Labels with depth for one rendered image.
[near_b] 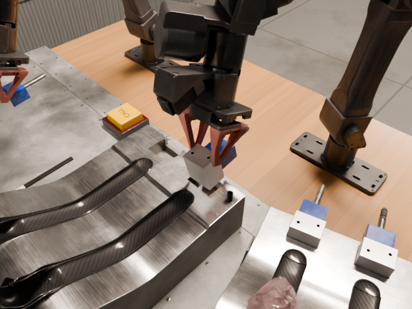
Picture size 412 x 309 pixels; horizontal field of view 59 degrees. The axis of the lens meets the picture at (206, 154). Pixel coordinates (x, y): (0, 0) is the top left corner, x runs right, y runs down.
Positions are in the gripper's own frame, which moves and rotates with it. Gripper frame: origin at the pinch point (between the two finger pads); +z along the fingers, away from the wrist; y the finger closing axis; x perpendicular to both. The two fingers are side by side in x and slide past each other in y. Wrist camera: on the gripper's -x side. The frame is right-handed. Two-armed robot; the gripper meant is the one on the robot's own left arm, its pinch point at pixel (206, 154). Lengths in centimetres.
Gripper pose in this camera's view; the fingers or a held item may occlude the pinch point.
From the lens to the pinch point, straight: 58.9
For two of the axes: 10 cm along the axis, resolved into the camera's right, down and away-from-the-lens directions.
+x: 7.1, -1.9, 6.8
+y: 6.9, 4.1, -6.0
